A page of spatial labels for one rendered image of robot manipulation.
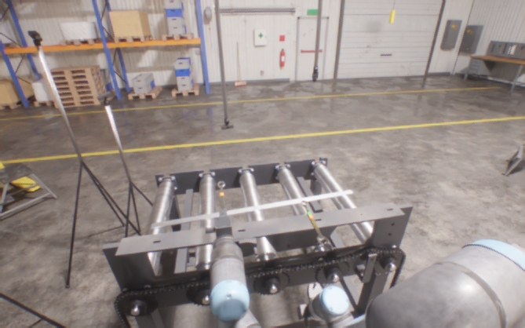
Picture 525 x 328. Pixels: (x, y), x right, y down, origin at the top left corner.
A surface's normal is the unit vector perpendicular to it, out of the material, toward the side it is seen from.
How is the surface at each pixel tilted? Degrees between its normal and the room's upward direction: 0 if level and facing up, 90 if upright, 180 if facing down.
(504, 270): 15
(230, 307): 85
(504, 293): 35
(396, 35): 90
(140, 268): 90
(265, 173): 90
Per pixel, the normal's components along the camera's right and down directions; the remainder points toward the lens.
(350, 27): 0.18, 0.47
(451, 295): -0.35, -0.67
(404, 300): -0.72, -0.64
